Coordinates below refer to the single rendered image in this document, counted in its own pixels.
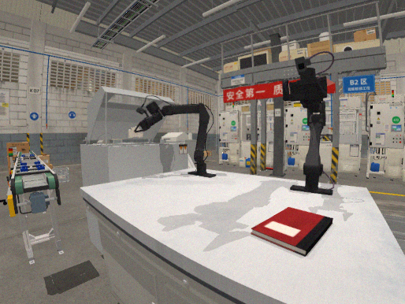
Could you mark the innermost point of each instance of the white factory wall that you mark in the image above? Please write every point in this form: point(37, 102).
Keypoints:
point(61, 111)

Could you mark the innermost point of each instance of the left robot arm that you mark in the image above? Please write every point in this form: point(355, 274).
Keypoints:
point(312, 165)

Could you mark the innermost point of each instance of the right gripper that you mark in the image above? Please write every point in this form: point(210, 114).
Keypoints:
point(148, 123)

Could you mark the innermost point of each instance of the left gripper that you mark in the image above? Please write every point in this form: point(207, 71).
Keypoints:
point(305, 89)

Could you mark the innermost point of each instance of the beige four-pole surge protector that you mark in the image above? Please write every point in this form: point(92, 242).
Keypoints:
point(132, 134)

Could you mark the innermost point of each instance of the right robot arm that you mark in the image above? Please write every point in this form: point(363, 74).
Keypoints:
point(203, 122)

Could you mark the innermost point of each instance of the red notebook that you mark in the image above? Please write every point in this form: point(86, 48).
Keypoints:
point(293, 229)

